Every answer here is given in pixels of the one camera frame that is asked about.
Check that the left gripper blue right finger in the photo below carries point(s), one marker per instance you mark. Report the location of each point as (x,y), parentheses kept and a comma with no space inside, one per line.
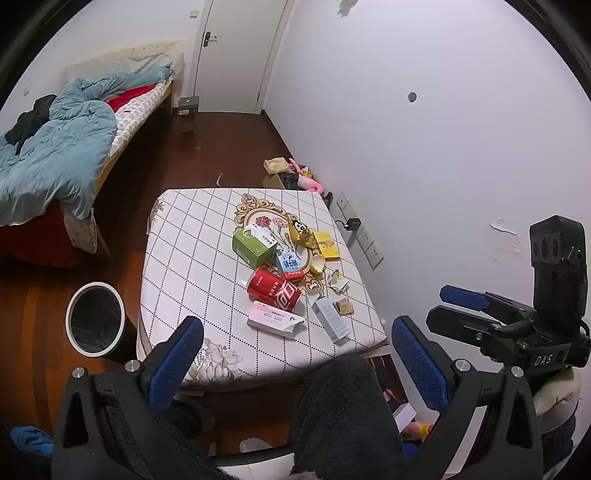
(425,361)

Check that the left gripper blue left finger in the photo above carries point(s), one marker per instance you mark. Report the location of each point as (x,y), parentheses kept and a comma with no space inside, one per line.
(169,361)

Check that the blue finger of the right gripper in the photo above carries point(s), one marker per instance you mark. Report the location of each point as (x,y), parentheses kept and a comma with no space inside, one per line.
(464,298)

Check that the pink white paper box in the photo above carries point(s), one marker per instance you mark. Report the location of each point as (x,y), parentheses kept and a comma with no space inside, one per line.
(274,321)

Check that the red soda can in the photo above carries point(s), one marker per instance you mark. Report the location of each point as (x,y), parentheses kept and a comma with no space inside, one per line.
(265,286)

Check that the green cardboard box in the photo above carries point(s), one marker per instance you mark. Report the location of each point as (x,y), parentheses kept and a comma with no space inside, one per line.
(254,244)

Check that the blue white milk carton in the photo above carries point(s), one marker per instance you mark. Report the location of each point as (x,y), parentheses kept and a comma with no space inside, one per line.
(289,265)

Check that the yellow fruit peel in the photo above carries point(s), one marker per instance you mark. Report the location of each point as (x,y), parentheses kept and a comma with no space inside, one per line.
(317,265)

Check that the yellow panda snack bag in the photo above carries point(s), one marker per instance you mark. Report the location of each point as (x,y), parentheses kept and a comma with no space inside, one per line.
(299,233)

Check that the yellow cigarette box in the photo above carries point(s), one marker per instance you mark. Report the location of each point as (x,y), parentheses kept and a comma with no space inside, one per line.
(327,245)

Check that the white round trash bin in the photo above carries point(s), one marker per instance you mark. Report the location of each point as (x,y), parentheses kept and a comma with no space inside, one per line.
(97,325)

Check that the white patterned table cloth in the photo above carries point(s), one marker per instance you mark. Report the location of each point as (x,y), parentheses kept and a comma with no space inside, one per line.
(190,269)

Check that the black fuzzy sleeve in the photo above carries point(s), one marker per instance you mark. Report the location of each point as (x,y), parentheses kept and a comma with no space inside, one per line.
(343,427)

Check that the brown cracker wrapper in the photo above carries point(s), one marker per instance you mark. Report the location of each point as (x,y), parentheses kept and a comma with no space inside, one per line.
(344,307)

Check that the white grey slim box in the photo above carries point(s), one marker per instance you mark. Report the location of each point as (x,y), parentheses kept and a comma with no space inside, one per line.
(333,323)

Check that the black power adapter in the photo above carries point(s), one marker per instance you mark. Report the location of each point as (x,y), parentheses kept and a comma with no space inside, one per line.
(352,224)

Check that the blue cloth on floor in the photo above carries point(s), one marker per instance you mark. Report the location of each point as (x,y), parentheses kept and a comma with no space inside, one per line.
(31,440)

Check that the pink plush toy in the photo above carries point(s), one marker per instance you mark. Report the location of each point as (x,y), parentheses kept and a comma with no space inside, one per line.
(303,181)

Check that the light blue duvet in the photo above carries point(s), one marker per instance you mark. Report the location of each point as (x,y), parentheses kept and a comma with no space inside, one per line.
(63,160)

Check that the wooden bed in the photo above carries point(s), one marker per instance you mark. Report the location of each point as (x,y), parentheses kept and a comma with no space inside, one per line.
(56,238)

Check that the small wooden stool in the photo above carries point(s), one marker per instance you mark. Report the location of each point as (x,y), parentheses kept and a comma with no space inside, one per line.
(188,109)

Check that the red bed sheet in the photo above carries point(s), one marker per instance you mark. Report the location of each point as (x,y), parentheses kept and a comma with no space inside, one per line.
(119,101)

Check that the black clothing on bed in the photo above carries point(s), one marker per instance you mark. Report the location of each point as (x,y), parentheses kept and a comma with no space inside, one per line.
(28,123)

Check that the white door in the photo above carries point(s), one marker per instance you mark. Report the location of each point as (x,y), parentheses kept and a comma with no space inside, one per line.
(237,53)

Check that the white wall socket strip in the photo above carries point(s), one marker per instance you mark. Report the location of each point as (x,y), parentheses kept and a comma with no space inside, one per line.
(365,240)

